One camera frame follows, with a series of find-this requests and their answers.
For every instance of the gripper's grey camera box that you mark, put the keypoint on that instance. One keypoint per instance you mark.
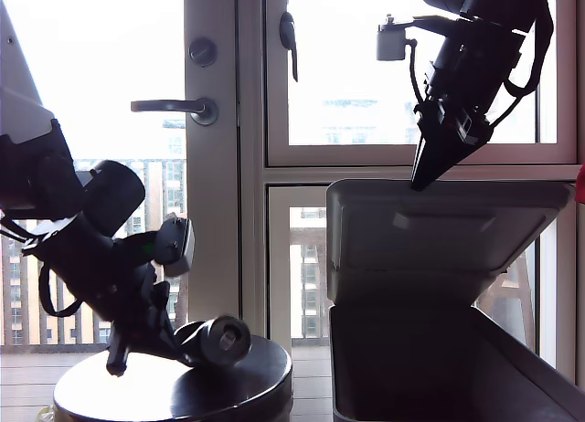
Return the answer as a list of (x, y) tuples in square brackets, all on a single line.
[(176, 244), (390, 45)]

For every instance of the white window frame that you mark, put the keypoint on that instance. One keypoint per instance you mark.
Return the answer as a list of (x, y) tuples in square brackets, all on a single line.
[(347, 161)]

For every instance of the white balcony door frame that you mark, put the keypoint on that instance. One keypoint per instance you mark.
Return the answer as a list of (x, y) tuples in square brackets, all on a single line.
[(212, 189)]

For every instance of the pale crumpled plastic bag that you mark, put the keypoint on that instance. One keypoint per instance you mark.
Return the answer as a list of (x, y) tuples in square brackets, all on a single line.
[(46, 415)]

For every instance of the red cloth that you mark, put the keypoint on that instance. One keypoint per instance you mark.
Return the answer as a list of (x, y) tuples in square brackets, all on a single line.
[(581, 184)]

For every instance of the round metal door lock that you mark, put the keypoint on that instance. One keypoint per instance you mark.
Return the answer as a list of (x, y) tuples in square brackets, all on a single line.
[(203, 52)]

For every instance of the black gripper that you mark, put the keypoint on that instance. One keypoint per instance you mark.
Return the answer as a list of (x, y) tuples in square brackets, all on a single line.
[(471, 84), (100, 280)]

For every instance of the grey plastic bin lid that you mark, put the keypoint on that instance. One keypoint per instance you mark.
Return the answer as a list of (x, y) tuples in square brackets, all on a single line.
[(434, 248)]

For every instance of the dark balcony railing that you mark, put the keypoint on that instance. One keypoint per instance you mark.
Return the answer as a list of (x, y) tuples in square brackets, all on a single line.
[(27, 303)]

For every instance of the round dark metal platform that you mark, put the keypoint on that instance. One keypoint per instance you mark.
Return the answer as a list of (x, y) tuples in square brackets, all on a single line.
[(256, 385)]

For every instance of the dark drink can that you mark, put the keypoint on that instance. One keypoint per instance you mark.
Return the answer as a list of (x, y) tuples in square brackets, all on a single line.
[(224, 340)]

